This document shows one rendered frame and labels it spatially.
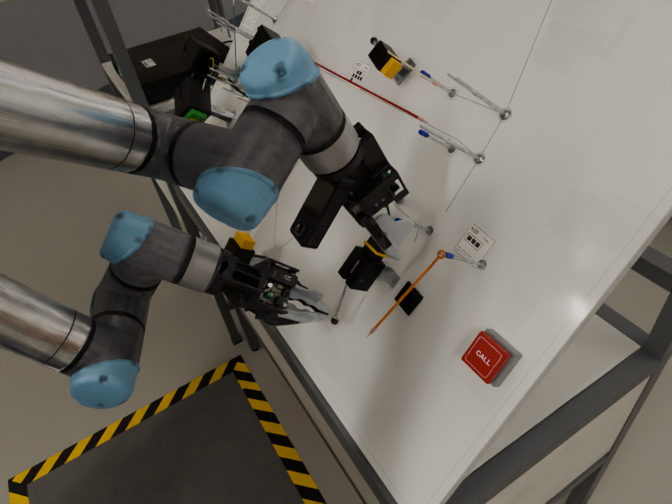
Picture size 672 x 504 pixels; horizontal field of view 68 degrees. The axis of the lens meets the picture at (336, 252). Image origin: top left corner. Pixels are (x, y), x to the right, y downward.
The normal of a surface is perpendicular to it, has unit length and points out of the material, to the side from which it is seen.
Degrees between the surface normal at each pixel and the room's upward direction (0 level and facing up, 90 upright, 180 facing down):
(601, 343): 0
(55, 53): 90
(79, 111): 75
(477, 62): 49
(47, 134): 109
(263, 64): 24
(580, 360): 0
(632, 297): 0
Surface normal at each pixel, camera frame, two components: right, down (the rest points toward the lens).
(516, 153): -0.72, -0.16
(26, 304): 0.79, -0.36
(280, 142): 0.53, 0.00
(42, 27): 0.84, 0.29
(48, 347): 0.46, 0.37
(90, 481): -0.11, -0.73
